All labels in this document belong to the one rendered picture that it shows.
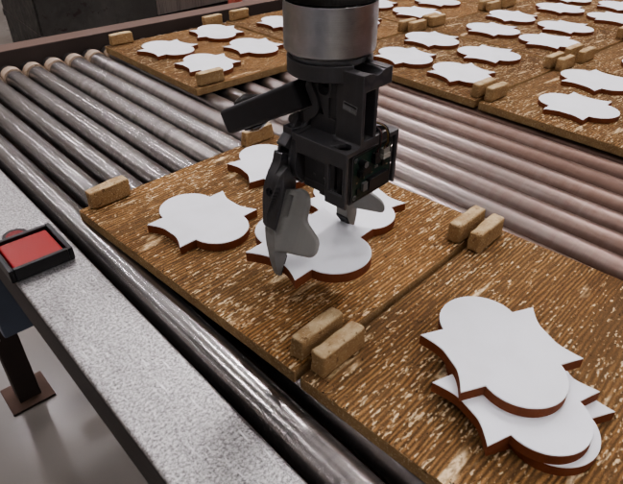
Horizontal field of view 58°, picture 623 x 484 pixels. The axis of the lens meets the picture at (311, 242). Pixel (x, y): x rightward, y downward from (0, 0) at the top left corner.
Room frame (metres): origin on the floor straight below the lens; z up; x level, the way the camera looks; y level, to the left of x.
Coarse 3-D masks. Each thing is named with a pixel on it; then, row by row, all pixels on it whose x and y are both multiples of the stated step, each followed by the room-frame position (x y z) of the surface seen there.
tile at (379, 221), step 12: (372, 192) 0.67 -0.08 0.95; (312, 204) 0.64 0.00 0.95; (324, 204) 0.64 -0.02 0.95; (384, 204) 0.64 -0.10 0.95; (396, 204) 0.64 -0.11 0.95; (336, 216) 0.61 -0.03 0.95; (360, 216) 0.61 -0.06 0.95; (372, 216) 0.61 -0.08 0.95; (384, 216) 0.61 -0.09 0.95; (384, 228) 0.59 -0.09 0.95
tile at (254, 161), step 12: (264, 144) 0.82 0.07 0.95; (240, 156) 0.78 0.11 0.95; (252, 156) 0.78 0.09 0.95; (264, 156) 0.78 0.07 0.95; (228, 168) 0.75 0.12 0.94; (240, 168) 0.74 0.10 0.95; (252, 168) 0.74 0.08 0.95; (264, 168) 0.74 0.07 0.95; (252, 180) 0.70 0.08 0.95; (264, 180) 0.71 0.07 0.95
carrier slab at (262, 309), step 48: (144, 192) 0.69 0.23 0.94; (192, 192) 0.69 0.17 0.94; (240, 192) 0.69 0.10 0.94; (384, 192) 0.69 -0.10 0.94; (144, 240) 0.57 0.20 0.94; (384, 240) 0.57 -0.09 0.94; (432, 240) 0.57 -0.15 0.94; (192, 288) 0.48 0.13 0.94; (240, 288) 0.48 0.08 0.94; (288, 288) 0.48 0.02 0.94; (336, 288) 0.48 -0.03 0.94; (384, 288) 0.48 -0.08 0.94; (240, 336) 0.41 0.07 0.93; (288, 336) 0.40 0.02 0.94
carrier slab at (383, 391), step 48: (432, 288) 0.48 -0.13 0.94; (480, 288) 0.48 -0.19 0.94; (528, 288) 0.48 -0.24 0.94; (576, 288) 0.48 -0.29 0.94; (384, 336) 0.40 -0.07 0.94; (576, 336) 0.40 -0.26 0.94; (336, 384) 0.34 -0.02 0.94; (384, 384) 0.34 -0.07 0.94; (384, 432) 0.29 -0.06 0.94; (432, 432) 0.29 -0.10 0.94; (432, 480) 0.25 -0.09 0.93; (480, 480) 0.25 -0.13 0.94; (528, 480) 0.25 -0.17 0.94; (576, 480) 0.25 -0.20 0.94
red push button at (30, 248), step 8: (40, 232) 0.60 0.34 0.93; (16, 240) 0.58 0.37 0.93; (24, 240) 0.58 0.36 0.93; (32, 240) 0.58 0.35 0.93; (40, 240) 0.58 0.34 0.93; (48, 240) 0.58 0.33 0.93; (0, 248) 0.56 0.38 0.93; (8, 248) 0.56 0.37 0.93; (16, 248) 0.56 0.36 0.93; (24, 248) 0.56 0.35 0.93; (32, 248) 0.56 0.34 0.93; (40, 248) 0.56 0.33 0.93; (48, 248) 0.56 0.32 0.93; (56, 248) 0.56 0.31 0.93; (8, 256) 0.55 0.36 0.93; (16, 256) 0.55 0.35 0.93; (24, 256) 0.55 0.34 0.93; (32, 256) 0.55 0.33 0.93; (40, 256) 0.55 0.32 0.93; (16, 264) 0.53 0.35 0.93
